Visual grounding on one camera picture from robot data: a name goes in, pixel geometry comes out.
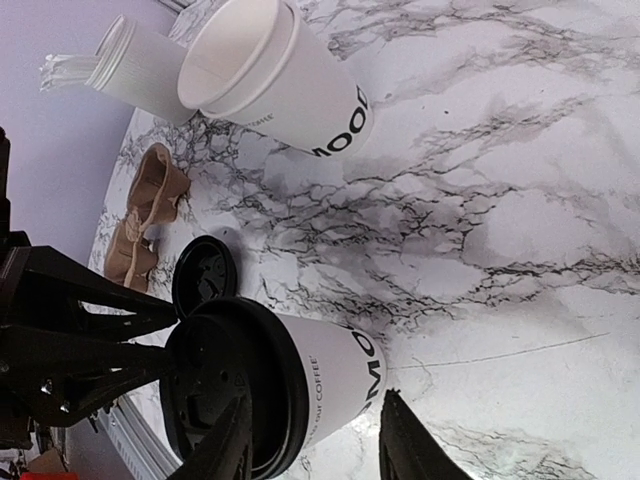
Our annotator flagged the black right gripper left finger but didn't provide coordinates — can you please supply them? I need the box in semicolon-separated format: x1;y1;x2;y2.
167;395;253;480

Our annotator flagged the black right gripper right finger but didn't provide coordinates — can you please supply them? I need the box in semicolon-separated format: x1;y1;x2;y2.
379;389;471;480

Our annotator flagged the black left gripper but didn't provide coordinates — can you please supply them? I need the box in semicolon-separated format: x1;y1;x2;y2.
1;133;178;450

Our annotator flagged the white paper cup with print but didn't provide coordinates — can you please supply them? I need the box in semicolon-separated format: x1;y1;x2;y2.
279;314;387;448

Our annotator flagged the black plastic cup lid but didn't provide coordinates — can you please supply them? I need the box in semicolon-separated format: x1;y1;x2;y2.
160;297;310;479

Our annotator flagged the stack of white paper cups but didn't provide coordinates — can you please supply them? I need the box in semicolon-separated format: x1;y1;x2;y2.
177;0;374;158

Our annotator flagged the brown cardboard cup carrier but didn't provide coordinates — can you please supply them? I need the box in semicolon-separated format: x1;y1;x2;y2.
103;143;191;293

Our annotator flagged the white container with sachets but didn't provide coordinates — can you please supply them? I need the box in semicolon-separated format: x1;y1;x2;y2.
40;15;195;126

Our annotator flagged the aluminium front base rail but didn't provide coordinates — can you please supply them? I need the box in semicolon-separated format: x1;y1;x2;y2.
94;396;180;480

